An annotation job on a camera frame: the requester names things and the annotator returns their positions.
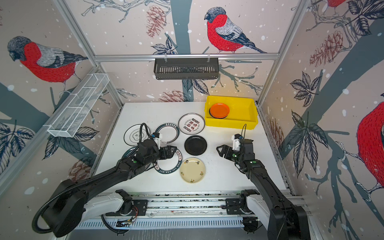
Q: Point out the blue green patterned plate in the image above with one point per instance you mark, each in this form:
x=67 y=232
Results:
x=217 y=117

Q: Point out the orange plate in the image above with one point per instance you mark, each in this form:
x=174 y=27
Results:
x=219 y=110

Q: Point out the aluminium rail frame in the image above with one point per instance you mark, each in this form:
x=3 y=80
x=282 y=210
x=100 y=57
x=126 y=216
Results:
x=161 y=206

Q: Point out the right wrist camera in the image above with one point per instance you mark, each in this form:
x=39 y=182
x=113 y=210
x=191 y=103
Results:
x=237 y=142

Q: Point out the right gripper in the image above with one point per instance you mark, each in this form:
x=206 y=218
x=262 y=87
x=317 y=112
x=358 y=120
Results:
x=227 y=148

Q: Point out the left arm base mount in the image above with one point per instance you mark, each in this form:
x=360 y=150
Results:
x=132 y=208

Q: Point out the cream plate flower dots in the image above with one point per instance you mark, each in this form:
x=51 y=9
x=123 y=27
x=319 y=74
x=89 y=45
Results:
x=192 y=170

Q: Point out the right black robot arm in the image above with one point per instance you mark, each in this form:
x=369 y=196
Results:
x=282 y=219

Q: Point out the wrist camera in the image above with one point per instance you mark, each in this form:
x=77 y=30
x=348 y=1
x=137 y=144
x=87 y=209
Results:
x=237 y=142
x=157 y=137

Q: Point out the white plate green rim lettered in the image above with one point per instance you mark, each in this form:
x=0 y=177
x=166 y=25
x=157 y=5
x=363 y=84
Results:
x=169 y=166

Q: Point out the black hanging wire basket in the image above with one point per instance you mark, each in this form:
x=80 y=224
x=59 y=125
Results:
x=186 y=69

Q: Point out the white plate green rim upper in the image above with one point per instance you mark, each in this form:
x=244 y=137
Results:
x=169 y=131

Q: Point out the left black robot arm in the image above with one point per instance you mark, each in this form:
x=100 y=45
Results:
x=66 y=208

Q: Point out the white plate black cloud outline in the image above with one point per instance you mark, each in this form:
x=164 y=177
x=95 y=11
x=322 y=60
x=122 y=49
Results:
x=133 y=134

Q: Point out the white plate red characters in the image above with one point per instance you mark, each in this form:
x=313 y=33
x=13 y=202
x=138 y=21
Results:
x=191 y=124

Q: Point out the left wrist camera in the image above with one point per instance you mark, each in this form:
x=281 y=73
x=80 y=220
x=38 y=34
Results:
x=157 y=137

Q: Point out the white wire mesh shelf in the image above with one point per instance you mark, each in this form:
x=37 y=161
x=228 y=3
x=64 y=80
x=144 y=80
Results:
x=81 y=102

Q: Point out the yellow plastic bin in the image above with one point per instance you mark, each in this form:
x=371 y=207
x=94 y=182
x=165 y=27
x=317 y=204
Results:
x=243 y=112

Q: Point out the white plate red green rim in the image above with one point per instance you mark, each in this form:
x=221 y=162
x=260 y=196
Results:
x=129 y=152

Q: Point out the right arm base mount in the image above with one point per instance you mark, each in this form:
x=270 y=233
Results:
x=236 y=207

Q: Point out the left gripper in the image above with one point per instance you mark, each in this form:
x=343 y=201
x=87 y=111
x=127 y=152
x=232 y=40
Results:
x=165 y=156

